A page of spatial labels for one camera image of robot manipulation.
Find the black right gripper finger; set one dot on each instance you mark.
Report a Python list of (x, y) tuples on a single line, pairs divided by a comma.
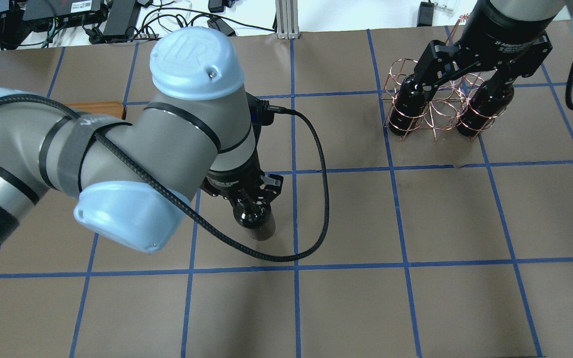
[(441, 63), (504, 78)]

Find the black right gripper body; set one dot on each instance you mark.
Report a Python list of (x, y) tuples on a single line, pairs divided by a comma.
[(508, 36)]

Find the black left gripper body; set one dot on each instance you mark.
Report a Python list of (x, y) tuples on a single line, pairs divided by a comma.
[(236, 182)]

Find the dark wine bottle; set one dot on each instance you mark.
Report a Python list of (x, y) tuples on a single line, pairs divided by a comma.
[(489, 101), (256, 218)]

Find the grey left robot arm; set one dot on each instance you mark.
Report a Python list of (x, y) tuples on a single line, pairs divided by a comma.
[(129, 179)]

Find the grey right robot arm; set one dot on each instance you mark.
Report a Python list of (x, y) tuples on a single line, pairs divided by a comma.
[(497, 36)]

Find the dark wine bottle far basket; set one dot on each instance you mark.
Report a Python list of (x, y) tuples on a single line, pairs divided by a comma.
[(408, 107)]

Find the wooden tray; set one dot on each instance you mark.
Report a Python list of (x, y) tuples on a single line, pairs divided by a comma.
[(103, 107)]

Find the black power adapter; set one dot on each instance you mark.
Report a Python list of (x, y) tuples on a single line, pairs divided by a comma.
[(425, 14)]

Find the copper wire bottle basket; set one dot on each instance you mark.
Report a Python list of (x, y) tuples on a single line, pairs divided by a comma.
[(449, 100)]

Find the aluminium frame post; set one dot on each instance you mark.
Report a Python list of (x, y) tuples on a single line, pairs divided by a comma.
[(287, 19)]

